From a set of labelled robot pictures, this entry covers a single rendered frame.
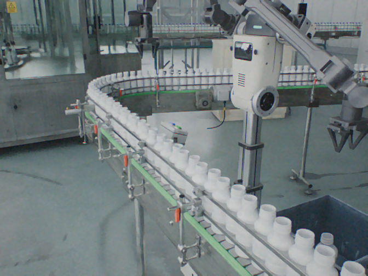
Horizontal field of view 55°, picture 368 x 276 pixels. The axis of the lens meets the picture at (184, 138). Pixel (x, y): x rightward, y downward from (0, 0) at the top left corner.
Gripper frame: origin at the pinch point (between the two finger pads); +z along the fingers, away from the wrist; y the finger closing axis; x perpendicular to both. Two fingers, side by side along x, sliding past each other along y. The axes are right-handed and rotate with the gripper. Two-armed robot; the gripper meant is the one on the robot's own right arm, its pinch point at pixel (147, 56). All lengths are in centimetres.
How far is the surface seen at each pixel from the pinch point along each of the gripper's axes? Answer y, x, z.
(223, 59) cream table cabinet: -231, -271, 47
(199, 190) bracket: 20, 85, 28
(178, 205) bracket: 27, 85, 31
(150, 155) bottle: 17, 42, 34
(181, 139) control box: -1.6, 32.6, 33.1
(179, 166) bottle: 18, 69, 27
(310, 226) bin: -30, 85, 56
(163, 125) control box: 2.4, 22.3, 28.4
